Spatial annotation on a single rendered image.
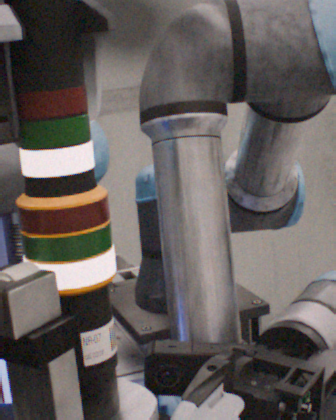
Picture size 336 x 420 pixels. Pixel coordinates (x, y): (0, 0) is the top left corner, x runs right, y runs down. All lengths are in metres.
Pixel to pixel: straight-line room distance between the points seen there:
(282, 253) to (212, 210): 1.82
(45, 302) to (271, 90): 0.51
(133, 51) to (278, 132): 1.37
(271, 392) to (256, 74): 0.34
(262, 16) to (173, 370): 0.37
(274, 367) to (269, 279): 1.97
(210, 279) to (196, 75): 0.21
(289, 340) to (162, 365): 0.12
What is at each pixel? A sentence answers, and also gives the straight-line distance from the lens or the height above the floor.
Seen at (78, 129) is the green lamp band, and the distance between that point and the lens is 0.33.
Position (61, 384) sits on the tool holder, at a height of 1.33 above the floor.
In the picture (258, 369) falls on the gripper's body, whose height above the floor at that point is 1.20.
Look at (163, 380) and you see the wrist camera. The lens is 0.65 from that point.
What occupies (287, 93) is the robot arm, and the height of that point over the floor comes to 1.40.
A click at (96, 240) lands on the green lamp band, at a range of 0.33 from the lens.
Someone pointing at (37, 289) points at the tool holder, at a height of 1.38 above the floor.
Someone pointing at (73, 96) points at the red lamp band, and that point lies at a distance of 0.33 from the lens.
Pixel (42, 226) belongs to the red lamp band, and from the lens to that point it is 0.33.
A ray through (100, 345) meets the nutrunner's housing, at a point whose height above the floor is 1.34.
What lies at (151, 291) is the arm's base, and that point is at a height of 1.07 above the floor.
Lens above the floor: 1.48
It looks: 13 degrees down
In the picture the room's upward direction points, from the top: 5 degrees counter-clockwise
